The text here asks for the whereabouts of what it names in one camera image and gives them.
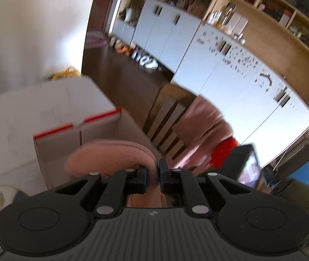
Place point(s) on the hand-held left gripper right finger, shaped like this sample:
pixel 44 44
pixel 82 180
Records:
pixel 165 180

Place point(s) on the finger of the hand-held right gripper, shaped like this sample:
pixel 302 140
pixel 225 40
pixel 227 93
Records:
pixel 236 163

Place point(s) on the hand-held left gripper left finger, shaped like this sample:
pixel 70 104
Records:
pixel 141 180

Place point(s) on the pink fleece hat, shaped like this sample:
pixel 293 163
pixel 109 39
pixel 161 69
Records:
pixel 108 155

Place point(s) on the white cardboard box red trim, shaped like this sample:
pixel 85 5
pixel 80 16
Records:
pixel 62 146

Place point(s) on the pink fringed scarf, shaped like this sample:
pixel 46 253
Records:
pixel 200 125

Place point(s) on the wooden dining chair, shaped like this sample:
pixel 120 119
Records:
pixel 168 114

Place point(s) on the white low cabinet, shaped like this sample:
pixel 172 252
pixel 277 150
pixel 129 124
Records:
pixel 225 87

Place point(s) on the row of shoes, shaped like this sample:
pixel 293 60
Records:
pixel 143 58

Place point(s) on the wooden open shelf unit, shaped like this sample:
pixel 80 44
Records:
pixel 279 46

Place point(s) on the yellow basket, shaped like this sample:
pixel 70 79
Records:
pixel 64 73

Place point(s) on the red patterned rug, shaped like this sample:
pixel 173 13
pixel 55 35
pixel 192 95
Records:
pixel 96 39

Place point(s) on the white tote bag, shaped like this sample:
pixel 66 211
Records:
pixel 129 15

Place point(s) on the dark brown door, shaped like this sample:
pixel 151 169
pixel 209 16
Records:
pixel 100 0

